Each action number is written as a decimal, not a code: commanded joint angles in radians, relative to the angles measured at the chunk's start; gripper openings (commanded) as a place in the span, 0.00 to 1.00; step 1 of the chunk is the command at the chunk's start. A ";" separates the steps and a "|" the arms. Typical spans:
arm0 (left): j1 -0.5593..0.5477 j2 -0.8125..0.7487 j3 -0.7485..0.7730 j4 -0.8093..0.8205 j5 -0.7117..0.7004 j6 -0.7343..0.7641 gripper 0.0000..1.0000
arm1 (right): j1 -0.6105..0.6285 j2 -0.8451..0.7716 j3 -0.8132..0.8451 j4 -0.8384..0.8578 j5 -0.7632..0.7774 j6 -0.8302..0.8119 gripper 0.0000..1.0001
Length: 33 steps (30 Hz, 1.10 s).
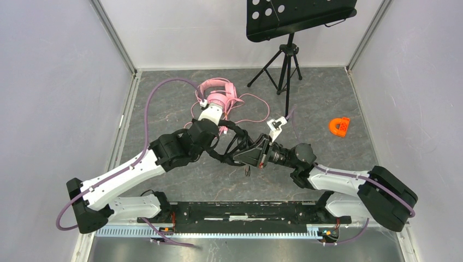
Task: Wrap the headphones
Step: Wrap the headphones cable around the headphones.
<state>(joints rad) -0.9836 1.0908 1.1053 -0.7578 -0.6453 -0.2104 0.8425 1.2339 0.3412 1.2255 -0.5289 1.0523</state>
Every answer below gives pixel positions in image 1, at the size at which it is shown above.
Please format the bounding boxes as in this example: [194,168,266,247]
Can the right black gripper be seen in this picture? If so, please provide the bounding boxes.
[233,134,298,170]

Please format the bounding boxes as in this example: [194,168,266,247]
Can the black headphones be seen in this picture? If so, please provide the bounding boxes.
[206,120,254,166]

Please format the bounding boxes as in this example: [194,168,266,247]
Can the pink headphones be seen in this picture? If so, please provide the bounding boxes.
[197,78,243,113]

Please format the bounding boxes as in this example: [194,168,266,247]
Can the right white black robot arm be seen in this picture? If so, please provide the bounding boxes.
[231,134,418,232]

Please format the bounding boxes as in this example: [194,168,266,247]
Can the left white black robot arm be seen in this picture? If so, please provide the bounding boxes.
[56,118,224,234]

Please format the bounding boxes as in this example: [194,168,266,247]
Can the orange plastic block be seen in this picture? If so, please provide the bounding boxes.
[328,117,350,138]

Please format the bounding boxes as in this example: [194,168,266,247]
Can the black music stand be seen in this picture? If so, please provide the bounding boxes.
[246,0,357,116]

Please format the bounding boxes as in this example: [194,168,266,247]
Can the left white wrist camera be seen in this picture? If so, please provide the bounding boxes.
[198,99,224,126]

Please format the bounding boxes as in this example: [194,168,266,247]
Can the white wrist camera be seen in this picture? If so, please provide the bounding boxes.
[266,116,287,142]
[198,99,224,126]

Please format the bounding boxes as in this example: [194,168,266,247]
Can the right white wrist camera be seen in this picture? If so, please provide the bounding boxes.
[266,116,287,142]

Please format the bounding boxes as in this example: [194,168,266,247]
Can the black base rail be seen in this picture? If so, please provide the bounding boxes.
[149,201,352,234]

